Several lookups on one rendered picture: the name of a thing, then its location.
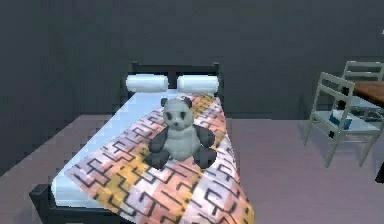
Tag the black and white panda teddy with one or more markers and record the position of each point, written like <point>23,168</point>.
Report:
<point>180,135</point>

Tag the white pillow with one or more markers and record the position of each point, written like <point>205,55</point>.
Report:
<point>146,83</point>
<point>198,84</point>

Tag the orange patterned blanket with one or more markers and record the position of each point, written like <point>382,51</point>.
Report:
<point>173,186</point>

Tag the black bed with white mattress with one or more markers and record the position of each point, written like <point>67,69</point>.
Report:
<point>100,133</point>

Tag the pale green chair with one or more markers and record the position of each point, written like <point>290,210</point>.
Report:
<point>363,70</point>
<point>336,113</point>

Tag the brown wooden table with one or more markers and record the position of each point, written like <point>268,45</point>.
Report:
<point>371,90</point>

